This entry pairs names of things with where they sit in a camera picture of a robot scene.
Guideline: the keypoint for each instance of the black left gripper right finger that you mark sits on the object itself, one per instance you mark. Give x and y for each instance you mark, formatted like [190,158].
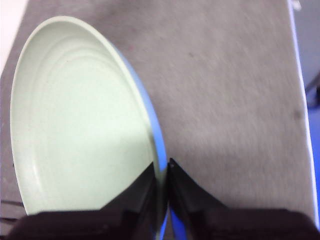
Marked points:
[225,225]

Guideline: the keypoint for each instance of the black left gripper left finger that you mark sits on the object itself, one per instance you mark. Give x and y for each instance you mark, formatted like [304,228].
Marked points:
[100,225]

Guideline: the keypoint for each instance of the green round plate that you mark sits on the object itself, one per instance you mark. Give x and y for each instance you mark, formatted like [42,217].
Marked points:
[75,112]

